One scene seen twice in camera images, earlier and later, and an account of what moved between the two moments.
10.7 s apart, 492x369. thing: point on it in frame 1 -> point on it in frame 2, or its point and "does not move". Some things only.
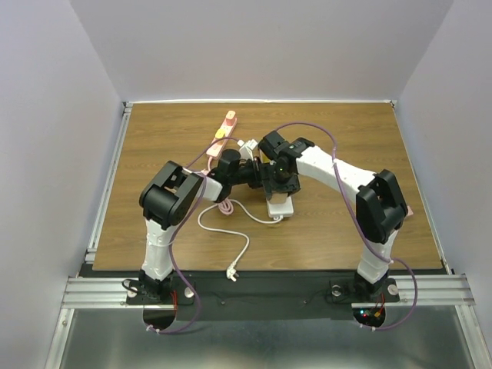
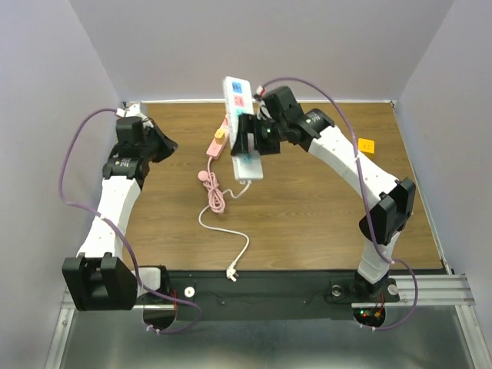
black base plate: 264,295 does not move
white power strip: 280,209 -> 239,101
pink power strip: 217,147 does not move
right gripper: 272,184 -> 247,124
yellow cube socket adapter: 264,157 -> 366,145
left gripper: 257,176 -> 168,145
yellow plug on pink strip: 220,133 does not move
